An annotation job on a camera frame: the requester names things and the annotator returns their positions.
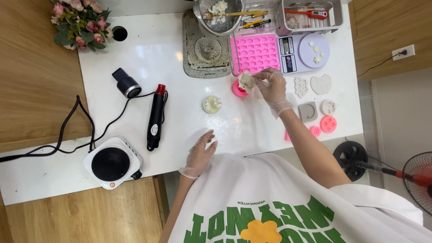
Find person's left hand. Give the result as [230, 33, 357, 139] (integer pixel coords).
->
[179, 129, 218, 179]

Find person's right hand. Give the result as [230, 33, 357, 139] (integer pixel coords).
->
[251, 67, 297, 119]

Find white wax flower piece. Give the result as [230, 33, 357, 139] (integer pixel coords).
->
[238, 71, 257, 94]

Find pink silicone mold tray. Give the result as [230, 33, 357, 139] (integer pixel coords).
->
[230, 34, 281, 74]

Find pink round silicone mold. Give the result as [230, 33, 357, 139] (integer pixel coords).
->
[232, 79, 250, 98]

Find white floral silicone mold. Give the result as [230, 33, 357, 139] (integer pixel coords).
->
[294, 76, 309, 98]

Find white digital kitchen scale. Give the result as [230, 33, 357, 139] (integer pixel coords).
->
[277, 33, 331, 74]

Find clear plastic tool organizer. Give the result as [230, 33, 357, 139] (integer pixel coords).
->
[236, 0, 281, 37]

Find small round wax tin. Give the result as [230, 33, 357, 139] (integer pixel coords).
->
[203, 96, 223, 114]

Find grey square silicone mold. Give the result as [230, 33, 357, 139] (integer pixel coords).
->
[298, 101, 318, 123]

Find white heart silicone mold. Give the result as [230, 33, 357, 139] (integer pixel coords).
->
[310, 74, 333, 95]

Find stained metal electric stove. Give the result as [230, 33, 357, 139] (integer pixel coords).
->
[182, 9, 233, 79]

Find clear bag of wax pieces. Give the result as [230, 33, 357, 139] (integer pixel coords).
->
[285, 14, 311, 29]

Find golden spoon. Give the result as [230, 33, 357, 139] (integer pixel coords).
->
[202, 10, 269, 20]

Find white round silicone mold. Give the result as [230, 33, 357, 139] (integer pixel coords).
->
[320, 99, 337, 116]

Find red probe thermometer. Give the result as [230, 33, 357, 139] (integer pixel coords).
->
[284, 9, 328, 20]

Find pink three-cavity silicone mold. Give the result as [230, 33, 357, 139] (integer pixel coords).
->
[320, 115, 337, 133]

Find white wax chunks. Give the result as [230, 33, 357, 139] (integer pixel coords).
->
[207, 0, 229, 25]

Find white plastic basket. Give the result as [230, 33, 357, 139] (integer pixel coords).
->
[282, 0, 344, 36]

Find white shirt green print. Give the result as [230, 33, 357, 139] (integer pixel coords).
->
[167, 153, 432, 243]

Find black heat gun red tip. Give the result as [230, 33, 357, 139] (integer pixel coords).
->
[147, 84, 168, 151]

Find black and red standing fan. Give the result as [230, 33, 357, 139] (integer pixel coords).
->
[332, 141, 432, 216]

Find white electric hot plate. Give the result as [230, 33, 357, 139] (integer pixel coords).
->
[83, 137, 143, 190]

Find pink rose bouquet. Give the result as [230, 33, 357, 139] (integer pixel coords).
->
[51, 0, 113, 52]

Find metal melting pot with handle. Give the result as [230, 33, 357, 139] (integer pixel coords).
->
[193, 0, 246, 77]

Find black wall plug cable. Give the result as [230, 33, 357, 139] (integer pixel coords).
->
[357, 50, 408, 77]

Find black desk cable grommet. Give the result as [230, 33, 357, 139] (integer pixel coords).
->
[112, 26, 128, 42]

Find white wall socket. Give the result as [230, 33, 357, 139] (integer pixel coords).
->
[392, 45, 416, 61]

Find black heat gun cable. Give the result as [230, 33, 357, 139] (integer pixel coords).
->
[20, 91, 168, 155]

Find black hot plate cable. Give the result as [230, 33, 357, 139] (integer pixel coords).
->
[0, 95, 97, 163]

